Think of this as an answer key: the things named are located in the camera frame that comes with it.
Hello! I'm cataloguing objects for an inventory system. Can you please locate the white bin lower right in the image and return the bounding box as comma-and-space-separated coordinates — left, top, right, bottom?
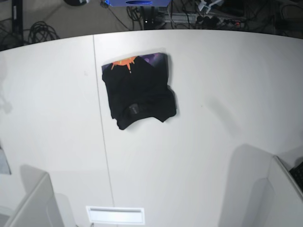
242, 156, 303, 227

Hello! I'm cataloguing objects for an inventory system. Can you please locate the black table leg post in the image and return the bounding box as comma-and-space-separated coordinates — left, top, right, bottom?
11, 0, 24, 46

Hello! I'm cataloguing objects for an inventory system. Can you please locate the grey cloth at left edge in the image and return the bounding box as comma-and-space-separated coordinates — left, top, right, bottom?
0, 149, 11, 175

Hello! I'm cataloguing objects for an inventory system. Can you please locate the black T-shirt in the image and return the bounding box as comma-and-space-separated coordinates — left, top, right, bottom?
102, 52, 177, 130

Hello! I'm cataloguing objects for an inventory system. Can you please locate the white bin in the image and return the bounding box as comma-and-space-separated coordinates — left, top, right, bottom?
242, 156, 303, 227
0, 165, 76, 227

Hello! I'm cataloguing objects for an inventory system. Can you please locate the black keyboard in right bin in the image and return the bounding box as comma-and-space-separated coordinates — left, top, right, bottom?
290, 162, 303, 191

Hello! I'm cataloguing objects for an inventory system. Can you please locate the white bin lower left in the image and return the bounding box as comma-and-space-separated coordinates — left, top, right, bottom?
0, 165, 76, 227

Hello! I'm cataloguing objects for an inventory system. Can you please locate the blue box at top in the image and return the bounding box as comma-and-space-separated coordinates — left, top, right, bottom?
104, 0, 170, 7

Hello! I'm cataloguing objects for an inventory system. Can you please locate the coiled black cable on floor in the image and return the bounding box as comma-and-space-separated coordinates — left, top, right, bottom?
28, 21, 61, 44

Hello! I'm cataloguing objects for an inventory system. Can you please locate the black device under blue box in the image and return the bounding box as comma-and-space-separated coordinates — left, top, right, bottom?
141, 6, 156, 24

